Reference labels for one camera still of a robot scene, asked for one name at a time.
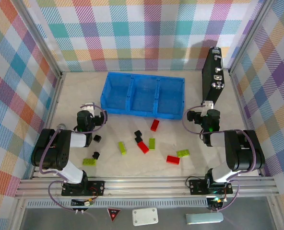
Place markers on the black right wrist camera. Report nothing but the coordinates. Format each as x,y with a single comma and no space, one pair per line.
193,117

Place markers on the pale grey oblong bar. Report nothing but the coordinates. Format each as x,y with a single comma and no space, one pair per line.
204,218

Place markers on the small wiring connector block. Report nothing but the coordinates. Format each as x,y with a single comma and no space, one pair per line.
83,203

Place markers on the white rectangular plate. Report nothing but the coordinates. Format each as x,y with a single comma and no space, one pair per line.
145,216

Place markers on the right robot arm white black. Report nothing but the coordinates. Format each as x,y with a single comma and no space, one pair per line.
245,153

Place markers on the small black lego brick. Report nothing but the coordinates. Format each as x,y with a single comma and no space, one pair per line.
138,133
97,138
96,155
138,140

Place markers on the blue three-compartment bin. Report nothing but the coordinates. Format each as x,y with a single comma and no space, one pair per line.
142,95

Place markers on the aluminium frame post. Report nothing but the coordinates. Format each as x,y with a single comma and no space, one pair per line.
250,36
39,38

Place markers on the red triangle sticker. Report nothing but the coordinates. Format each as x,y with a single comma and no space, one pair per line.
113,213

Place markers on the lime green lego brick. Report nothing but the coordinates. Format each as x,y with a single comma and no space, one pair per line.
89,162
183,153
122,148
152,144

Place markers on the red lego brick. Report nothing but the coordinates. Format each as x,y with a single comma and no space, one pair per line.
154,125
173,159
143,147

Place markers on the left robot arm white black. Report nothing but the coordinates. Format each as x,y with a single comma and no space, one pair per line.
50,153

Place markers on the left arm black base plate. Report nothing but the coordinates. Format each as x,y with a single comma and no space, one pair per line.
96,188

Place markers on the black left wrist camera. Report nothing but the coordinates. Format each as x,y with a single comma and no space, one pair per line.
98,119

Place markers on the black hard case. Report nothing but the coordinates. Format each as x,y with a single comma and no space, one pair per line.
210,81

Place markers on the aluminium side rail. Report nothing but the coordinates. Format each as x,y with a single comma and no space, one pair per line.
239,103
53,103

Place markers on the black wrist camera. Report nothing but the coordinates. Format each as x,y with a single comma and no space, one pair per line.
98,119
193,117

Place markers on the wiring connector with green light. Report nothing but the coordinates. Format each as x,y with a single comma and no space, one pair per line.
215,202

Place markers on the aluminium frame rail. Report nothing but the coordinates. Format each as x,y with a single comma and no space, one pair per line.
144,189

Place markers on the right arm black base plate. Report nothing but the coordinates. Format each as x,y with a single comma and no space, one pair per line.
196,187

